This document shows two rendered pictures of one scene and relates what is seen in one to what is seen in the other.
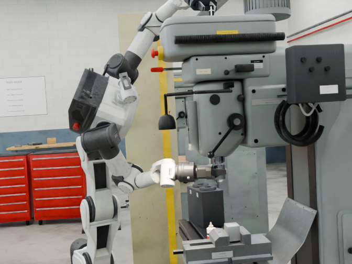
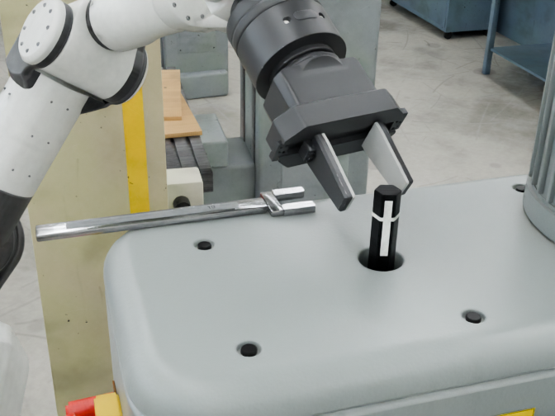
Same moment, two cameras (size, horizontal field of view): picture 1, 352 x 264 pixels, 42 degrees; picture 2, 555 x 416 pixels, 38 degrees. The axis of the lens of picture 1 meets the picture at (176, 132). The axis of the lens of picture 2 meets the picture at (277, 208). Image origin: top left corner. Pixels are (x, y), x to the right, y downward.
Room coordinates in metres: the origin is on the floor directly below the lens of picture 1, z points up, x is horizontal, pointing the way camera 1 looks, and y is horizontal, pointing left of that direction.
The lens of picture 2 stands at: (1.41, -0.01, 2.24)
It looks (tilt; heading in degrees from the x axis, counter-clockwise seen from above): 28 degrees down; 351
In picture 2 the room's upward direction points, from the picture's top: 1 degrees clockwise
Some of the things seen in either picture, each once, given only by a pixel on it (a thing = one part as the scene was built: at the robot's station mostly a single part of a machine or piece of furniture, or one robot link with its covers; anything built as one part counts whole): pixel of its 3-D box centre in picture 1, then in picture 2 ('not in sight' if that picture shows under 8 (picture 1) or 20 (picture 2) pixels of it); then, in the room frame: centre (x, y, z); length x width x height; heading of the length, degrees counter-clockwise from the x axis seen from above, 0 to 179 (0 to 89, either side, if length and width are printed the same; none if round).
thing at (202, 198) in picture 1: (205, 204); not in sight; (2.40, -0.13, 1.00); 0.22 x 0.12 x 0.20; 19
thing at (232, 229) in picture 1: (232, 231); not in sight; (1.81, -0.20, 1.01); 0.06 x 0.05 x 0.06; 7
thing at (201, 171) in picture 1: (198, 172); not in sight; (1.98, -0.09, 1.24); 0.13 x 0.12 x 0.10; 170
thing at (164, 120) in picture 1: (166, 121); not in sight; (1.85, 0.03, 1.47); 0.07 x 0.07 x 0.06
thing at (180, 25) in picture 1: (216, 39); (389, 333); (1.97, -0.20, 1.81); 0.47 x 0.26 x 0.16; 99
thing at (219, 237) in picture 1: (218, 237); not in sight; (1.81, -0.15, 0.99); 0.12 x 0.06 x 0.04; 7
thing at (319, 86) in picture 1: (316, 74); not in sight; (1.68, -0.53, 1.62); 0.20 x 0.09 x 0.21; 99
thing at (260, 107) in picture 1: (260, 115); not in sight; (1.99, -0.37, 1.47); 0.24 x 0.19 x 0.26; 9
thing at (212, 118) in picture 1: (218, 118); not in sight; (1.96, -0.19, 1.47); 0.21 x 0.19 x 0.32; 9
